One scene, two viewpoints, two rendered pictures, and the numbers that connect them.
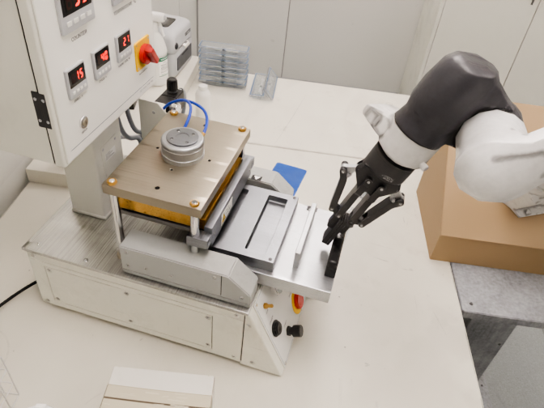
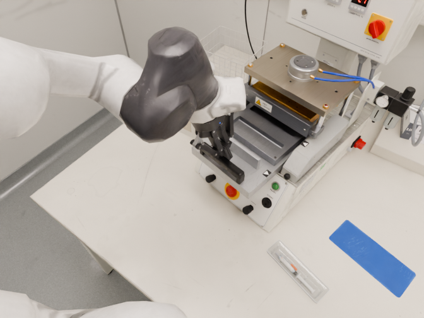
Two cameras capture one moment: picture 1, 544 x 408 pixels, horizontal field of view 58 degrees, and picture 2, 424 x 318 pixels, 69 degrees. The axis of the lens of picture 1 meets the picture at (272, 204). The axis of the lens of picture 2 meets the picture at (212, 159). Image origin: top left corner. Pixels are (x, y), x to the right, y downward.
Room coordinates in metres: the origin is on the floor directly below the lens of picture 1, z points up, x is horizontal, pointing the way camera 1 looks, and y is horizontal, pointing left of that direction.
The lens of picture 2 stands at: (0.95, -0.57, 1.63)
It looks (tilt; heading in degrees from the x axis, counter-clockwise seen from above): 51 degrees down; 124
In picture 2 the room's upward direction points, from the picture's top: straight up
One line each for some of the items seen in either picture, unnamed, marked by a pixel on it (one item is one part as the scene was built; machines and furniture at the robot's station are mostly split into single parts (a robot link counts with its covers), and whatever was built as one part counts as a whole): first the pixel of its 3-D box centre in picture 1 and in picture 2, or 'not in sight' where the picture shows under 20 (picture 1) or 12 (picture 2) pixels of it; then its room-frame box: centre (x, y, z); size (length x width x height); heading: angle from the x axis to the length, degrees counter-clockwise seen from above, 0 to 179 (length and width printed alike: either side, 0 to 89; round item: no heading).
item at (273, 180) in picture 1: (241, 181); (315, 147); (0.86, 0.07, 0.96); 0.26 x 0.05 x 0.07; 79
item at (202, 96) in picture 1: (202, 104); not in sight; (1.43, 0.27, 0.82); 0.05 x 0.05 x 0.14
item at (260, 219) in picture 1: (246, 221); (265, 129); (0.72, 0.05, 0.98); 0.20 x 0.17 x 0.03; 169
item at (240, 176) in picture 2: (337, 242); (221, 161); (0.68, -0.14, 0.99); 0.15 x 0.02 x 0.04; 169
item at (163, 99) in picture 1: (171, 112); (388, 106); (0.99, 0.26, 1.05); 0.15 x 0.05 x 0.15; 169
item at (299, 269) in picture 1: (269, 231); (254, 140); (0.71, 0.00, 0.97); 0.30 x 0.22 x 0.08; 79
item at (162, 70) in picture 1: (155, 48); not in sight; (1.60, 0.46, 0.92); 0.09 x 0.08 x 0.25; 83
